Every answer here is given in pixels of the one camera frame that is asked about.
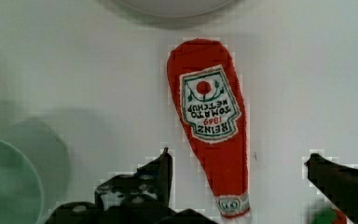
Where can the red plush strawberry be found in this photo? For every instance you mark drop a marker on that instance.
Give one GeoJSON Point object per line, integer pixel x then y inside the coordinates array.
{"type": "Point", "coordinates": [329, 216]}

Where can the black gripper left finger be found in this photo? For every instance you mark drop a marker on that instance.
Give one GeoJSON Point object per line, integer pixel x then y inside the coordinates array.
{"type": "Point", "coordinates": [150, 183]}

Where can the red plush ketchup bottle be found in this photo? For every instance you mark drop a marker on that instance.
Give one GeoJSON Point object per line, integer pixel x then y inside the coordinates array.
{"type": "Point", "coordinates": [207, 96]}

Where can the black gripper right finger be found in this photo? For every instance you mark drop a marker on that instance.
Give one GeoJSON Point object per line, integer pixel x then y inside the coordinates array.
{"type": "Point", "coordinates": [337, 182]}

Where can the green oval strainer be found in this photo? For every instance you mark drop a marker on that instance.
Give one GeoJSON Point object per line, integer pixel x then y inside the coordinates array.
{"type": "Point", "coordinates": [20, 192]}

